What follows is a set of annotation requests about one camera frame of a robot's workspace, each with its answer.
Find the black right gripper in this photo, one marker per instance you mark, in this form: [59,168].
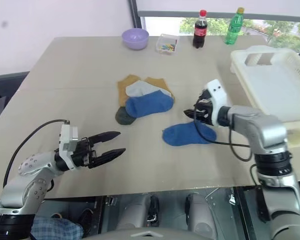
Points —
[205,105]

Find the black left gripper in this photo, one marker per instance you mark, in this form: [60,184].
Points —
[83,153]

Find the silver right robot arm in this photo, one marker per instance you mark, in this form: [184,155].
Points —
[267,140]

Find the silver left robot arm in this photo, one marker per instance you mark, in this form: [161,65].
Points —
[27,172]

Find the blue ankle sock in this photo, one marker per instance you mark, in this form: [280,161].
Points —
[185,135]
[150,105]

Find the dark green ankle sock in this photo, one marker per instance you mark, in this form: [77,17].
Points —
[123,117]

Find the mustard yellow ankle sock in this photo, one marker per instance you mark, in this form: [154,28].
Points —
[162,85]
[122,95]

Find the light grey ankle sock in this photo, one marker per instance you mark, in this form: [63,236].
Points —
[140,88]

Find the white plastic basket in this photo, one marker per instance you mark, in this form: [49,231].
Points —
[275,82]

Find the grey rounded robot leg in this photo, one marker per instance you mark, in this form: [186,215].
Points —
[137,212]

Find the clear box with coloured clips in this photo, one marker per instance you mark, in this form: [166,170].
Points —
[167,44]

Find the black shoe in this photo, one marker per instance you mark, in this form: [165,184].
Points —
[86,218]

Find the cola bottle with red cap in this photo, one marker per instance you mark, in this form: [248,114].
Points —
[199,32]

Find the green bottle with yellow cap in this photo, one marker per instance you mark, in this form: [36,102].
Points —
[233,27]

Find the purple plastic bowl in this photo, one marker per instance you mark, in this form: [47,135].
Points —
[135,38]

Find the blue plaid cloth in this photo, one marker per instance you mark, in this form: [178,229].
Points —
[55,228]

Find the black furniture piece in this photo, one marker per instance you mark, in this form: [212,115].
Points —
[5,95]

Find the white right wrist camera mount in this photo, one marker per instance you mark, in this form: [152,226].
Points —
[220,100]

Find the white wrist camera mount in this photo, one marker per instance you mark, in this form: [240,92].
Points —
[65,140]
[220,100]

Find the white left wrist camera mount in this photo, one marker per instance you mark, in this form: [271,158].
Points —
[65,140]

